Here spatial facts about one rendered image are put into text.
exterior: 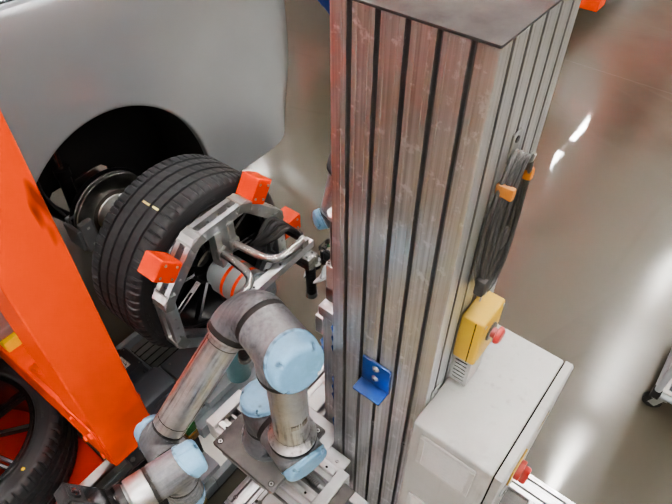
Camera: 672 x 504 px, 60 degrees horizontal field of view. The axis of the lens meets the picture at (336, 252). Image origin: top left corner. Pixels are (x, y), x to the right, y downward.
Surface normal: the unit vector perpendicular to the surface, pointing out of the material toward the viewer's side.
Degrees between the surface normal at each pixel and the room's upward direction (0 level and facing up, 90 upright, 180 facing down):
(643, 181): 0
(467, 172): 90
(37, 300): 90
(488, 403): 0
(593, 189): 0
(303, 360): 82
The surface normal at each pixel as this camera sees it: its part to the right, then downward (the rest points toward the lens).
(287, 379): 0.61, 0.47
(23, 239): 0.79, 0.44
